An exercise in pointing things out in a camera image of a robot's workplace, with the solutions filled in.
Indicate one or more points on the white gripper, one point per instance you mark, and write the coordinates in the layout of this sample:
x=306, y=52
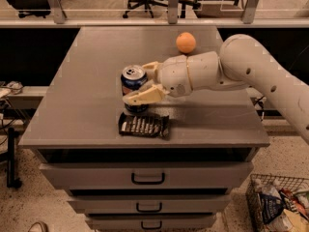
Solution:
x=174, y=75

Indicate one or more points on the blue pepsi can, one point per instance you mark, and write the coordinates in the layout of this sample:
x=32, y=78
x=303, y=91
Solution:
x=132, y=78

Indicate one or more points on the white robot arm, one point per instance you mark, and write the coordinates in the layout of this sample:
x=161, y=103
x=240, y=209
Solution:
x=240, y=62

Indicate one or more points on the black rxbar chocolate wrapper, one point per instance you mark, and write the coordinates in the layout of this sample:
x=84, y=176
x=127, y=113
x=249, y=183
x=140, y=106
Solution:
x=144, y=125

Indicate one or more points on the orange fruit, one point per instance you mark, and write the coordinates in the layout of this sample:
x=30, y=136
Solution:
x=185, y=42

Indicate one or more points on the black office chair centre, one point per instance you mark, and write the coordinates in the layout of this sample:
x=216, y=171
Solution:
x=175, y=8

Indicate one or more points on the grey drawer cabinet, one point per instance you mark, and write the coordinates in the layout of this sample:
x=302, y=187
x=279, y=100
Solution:
x=171, y=166

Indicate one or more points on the black stand leg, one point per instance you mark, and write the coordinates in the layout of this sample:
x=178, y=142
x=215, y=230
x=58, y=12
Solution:
x=12, y=181

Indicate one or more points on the top drawer black handle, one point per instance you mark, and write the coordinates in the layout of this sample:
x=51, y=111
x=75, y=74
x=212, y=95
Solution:
x=147, y=180

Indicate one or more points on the drawer black handle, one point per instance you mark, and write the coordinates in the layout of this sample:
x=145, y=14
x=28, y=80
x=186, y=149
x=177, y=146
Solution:
x=148, y=208
x=147, y=225
x=147, y=180

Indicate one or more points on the middle drawer black handle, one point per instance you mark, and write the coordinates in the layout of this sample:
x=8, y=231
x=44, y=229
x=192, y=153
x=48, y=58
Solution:
x=148, y=208

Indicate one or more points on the bottom drawer black handle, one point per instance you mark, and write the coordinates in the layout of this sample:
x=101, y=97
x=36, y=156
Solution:
x=147, y=225

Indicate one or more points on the wire basket of snacks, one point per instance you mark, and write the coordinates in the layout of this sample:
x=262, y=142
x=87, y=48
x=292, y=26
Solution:
x=278, y=203

